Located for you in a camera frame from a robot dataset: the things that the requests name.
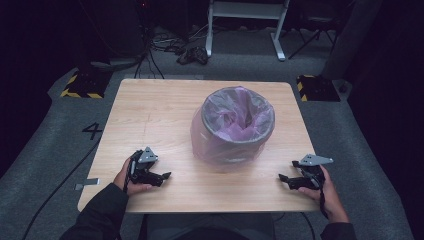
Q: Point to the person's left hand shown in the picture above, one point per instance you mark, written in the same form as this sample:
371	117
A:
121	180

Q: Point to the person's lap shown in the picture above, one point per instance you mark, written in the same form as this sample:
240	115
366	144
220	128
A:
206	230

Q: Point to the dark cloth bundle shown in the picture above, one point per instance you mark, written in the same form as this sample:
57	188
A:
193	55

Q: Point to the white metal stand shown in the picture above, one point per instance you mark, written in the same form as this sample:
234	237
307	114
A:
213	30

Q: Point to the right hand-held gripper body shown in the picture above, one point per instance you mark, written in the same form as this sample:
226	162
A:
311	175

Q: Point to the pink plastic bag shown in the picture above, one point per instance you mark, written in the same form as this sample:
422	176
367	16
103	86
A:
233	123

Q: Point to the grey tape strip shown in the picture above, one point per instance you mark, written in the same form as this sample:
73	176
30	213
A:
87	183

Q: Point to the person's right hand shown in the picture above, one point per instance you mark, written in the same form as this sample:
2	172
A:
331	200

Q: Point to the black folding chair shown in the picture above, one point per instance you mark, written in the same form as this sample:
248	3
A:
316	26

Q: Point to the grey curtain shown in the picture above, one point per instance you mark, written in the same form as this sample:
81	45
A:
353	40

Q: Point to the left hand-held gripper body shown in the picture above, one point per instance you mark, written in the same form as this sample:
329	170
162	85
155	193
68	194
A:
143	170

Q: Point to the black yellow striped base plate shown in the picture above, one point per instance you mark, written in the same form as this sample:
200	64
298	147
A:
318	88
85	85

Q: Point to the green plastic bucket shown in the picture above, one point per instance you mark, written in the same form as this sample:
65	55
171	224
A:
230	151

